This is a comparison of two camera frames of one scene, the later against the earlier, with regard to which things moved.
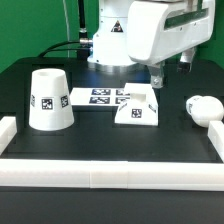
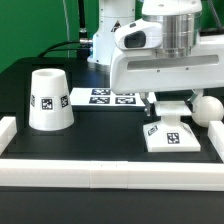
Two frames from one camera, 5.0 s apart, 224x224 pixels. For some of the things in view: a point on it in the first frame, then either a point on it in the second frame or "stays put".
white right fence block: (216, 136) stays put
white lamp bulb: (204, 109) stays put
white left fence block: (8, 129) stays put
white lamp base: (141, 108) -> (170, 134)
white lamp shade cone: (50, 105) stays put
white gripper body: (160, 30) -> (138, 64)
